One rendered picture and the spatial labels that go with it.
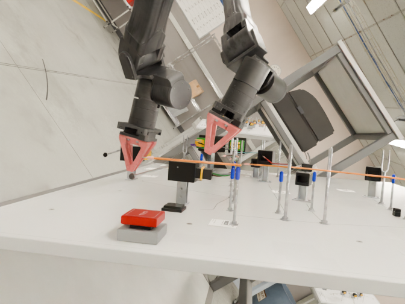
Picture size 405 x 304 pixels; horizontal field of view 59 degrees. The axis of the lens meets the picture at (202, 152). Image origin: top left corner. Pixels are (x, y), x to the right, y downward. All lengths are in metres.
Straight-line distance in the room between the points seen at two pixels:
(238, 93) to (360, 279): 0.40
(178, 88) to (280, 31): 7.74
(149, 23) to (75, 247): 0.38
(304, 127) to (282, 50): 6.65
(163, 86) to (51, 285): 0.46
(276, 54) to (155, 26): 7.69
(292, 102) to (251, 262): 1.35
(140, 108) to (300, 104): 1.12
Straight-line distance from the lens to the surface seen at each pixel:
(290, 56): 8.36
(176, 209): 0.68
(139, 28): 0.68
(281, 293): 5.15
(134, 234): 0.50
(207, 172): 0.73
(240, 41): 0.76
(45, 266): 0.85
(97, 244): 0.49
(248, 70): 0.71
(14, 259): 0.80
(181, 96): 0.70
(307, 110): 1.75
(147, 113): 0.75
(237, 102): 0.71
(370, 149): 1.73
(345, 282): 0.47
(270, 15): 8.43
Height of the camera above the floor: 1.30
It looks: 8 degrees down
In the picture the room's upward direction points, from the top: 58 degrees clockwise
